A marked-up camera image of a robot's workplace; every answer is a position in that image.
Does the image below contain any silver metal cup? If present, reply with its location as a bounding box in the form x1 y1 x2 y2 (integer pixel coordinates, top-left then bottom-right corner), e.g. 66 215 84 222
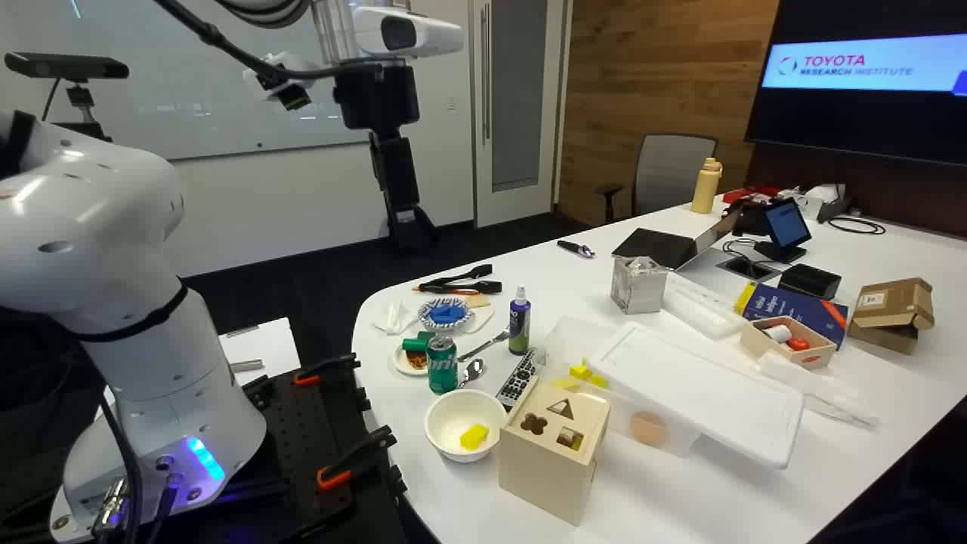
607 255 667 316

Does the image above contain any small white plate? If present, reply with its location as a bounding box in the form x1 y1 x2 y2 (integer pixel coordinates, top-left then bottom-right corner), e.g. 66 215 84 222
389 335 434 382

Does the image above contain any black camera tripod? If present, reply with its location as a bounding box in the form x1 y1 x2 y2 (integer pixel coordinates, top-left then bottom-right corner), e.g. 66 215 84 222
40 80 116 146

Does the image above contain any white device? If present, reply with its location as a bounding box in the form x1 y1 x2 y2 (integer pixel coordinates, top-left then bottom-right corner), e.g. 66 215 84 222
797 180 856 222

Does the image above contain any small wooden tray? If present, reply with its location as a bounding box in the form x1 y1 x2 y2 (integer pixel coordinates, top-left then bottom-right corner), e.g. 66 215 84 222
737 315 840 371

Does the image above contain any thin black cable loop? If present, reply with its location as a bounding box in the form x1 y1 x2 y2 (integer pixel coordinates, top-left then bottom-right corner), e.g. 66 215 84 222
825 213 890 242

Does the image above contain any yellow shape piece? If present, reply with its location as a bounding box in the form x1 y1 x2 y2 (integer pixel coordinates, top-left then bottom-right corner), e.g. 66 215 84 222
564 361 613 397

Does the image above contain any brown cardboard box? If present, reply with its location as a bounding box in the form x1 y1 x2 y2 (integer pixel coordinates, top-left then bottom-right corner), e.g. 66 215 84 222
845 274 940 358

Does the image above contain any yellow block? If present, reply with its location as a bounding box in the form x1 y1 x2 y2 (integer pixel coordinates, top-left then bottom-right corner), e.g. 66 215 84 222
460 419 491 453

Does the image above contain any small blue bottle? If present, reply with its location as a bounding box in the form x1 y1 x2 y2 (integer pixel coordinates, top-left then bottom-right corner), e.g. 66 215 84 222
504 284 536 361

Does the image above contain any white paper sheet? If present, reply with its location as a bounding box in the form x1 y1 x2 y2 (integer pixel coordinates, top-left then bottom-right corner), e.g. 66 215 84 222
216 315 305 387

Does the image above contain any black orange clamp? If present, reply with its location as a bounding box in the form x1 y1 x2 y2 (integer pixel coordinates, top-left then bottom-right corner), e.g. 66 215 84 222
289 352 363 393
311 422 398 499

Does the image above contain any wall whiteboard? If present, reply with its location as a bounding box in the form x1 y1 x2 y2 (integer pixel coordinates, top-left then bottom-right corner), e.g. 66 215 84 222
0 0 351 165

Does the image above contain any blue patterned plate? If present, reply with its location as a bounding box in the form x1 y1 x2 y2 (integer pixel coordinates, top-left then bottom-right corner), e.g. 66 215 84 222
416 295 473 335

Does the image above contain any green toy object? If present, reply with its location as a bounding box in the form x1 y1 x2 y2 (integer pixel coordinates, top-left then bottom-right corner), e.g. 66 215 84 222
398 329 438 361

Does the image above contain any grey office chair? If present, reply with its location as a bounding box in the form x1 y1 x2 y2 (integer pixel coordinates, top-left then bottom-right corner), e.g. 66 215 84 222
601 131 721 223

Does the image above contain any small clear plastic box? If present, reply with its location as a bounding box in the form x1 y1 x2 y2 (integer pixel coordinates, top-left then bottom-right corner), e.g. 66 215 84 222
663 270 756 341

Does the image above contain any green soda can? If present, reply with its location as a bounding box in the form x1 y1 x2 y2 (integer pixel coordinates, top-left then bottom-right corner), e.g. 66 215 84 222
427 335 462 397

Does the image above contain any white door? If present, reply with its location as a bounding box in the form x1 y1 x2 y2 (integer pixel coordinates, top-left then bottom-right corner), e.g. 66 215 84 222
472 0 573 230

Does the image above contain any tan squeeze bottle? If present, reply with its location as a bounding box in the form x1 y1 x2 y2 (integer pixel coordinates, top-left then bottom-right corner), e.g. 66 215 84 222
690 155 728 218

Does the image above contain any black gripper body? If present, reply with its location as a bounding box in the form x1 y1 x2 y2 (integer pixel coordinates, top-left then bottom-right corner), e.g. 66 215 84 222
365 125 422 215

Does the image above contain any clear plastic container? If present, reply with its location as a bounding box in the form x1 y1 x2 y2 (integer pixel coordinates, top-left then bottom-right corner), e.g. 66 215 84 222
545 315 809 471

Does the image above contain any black remote control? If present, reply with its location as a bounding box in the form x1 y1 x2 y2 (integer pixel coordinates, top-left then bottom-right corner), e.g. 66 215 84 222
491 352 545 411

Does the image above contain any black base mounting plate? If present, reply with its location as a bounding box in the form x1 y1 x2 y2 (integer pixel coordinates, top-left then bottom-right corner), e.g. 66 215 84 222
240 352 407 544

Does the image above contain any small black box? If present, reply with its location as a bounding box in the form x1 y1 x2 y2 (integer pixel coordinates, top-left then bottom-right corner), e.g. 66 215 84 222
776 261 845 301

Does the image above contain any black camera on stand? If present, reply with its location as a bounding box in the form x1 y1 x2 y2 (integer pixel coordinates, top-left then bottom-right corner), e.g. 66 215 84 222
4 48 133 85

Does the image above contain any white bowl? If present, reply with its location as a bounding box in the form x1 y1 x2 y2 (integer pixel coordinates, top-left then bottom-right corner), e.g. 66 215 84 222
420 387 511 464

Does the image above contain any wooden shape sorter box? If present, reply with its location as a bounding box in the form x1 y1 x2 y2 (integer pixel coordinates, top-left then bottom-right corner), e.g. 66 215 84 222
497 376 613 529

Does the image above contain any small black tablet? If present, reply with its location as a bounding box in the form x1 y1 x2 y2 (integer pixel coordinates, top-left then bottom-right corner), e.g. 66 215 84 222
752 192 817 265

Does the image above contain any blue and yellow box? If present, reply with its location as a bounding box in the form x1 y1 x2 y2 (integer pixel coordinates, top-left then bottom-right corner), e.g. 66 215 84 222
732 281 851 352

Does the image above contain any red object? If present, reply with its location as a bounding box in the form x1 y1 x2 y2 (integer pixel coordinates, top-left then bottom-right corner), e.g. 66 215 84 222
718 184 770 213

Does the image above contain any orange round block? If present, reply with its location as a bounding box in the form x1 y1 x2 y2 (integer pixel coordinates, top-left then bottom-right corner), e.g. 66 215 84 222
627 407 671 450

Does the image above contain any wall television screen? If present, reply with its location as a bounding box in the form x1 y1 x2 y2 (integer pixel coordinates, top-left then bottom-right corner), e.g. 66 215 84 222
744 0 967 172

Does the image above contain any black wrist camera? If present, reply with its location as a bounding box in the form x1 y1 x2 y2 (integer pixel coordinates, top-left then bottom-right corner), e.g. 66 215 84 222
332 56 422 132

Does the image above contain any white container lid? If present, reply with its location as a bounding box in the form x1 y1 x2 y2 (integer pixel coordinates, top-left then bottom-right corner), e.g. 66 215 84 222
589 321 809 471

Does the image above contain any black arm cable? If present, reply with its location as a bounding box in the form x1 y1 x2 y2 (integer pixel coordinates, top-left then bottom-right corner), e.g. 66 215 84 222
152 0 343 112

